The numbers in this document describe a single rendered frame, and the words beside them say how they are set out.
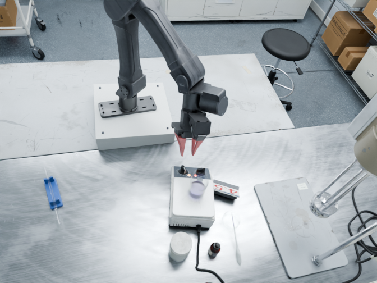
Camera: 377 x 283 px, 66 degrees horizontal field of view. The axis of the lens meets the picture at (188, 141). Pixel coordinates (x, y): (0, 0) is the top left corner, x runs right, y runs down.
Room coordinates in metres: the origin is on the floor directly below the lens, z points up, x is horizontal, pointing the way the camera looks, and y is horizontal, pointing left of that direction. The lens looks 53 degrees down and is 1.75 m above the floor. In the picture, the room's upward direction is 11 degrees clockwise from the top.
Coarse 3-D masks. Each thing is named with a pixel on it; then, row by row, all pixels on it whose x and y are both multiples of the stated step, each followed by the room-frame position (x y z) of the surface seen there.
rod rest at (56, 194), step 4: (52, 176) 0.39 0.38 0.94; (44, 180) 0.37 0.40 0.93; (52, 180) 0.38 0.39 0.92; (44, 184) 0.37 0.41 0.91; (48, 184) 0.37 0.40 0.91; (52, 184) 0.37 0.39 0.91; (56, 184) 0.38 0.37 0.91; (48, 188) 0.36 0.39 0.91; (52, 188) 0.36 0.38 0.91; (56, 188) 0.36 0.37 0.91; (48, 192) 0.35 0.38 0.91; (56, 192) 0.35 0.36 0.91; (48, 196) 0.33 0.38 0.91; (56, 196) 0.34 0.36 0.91; (60, 196) 0.34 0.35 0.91; (52, 200) 0.31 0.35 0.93; (56, 200) 0.32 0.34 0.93; (60, 200) 0.33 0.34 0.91; (52, 204) 0.31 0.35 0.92; (56, 204) 0.31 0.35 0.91; (60, 204) 0.32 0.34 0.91; (52, 208) 0.30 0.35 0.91
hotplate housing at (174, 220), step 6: (210, 174) 0.50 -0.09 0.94; (174, 216) 0.32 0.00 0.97; (180, 216) 0.33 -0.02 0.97; (174, 222) 0.32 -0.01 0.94; (180, 222) 0.32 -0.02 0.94; (186, 222) 0.32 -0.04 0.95; (192, 222) 0.33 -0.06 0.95; (198, 222) 0.33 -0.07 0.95; (204, 222) 0.33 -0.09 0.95; (210, 222) 0.33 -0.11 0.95; (198, 228) 0.32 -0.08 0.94
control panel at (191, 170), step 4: (176, 168) 0.50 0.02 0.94; (180, 168) 0.50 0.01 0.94; (188, 168) 0.51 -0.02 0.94; (192, 168) 0.51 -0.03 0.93; (196, 168) 0.52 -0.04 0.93; (208, 168) 0.53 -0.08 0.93; (176, 172) 0.48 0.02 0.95; (188, 172) 0.49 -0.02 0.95; (192, 172) 0.49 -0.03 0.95; (208, 172) 0.50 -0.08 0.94; (176, 176) 0.45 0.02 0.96; (180, 176) 0.46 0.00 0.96; (184, 176) 0.46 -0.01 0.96; (188, 176) 0.46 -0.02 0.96; (208, 176) 0.48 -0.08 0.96
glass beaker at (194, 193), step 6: (192, 174) 0.42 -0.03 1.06; (198, 174) 0.42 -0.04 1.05; (204, 174) 0.42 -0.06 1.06; (192, 180) 0.42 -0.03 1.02; (198, 180) 0.42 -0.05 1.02; (204, 180) 0.42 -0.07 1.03; (192, 186) 0.38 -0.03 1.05; (192, 192) 0.38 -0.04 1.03; (198, 192) 0.38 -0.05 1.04; (204, 192) 0.39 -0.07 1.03; (192, 198) 0.38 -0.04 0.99; (198, 198) 0.38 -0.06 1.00
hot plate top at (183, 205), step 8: (176, 184) 0.41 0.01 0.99; (184, 184) 0.42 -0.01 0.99; (176, 192) 0.39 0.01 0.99; (184, 192) 0.39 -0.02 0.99; (208, 192) 0.41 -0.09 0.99; (176, 200) 0.36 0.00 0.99; (184, 200) 0.37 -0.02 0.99; (192, 200) 0.37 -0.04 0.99; (200, 200) 0.38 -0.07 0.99; (208, 200) 0.38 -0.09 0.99; (176, 208) 0.34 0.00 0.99; (184, 208) 0.34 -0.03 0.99; (192, 208) 0.35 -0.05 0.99; (200, 208) 0.35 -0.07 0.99; (208, 208) 0.36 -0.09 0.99; (184, 216) 0.32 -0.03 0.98; (192, 216) 0.33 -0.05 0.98; (200, 216) 0.33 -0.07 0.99; (208, 216) 0.34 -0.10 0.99
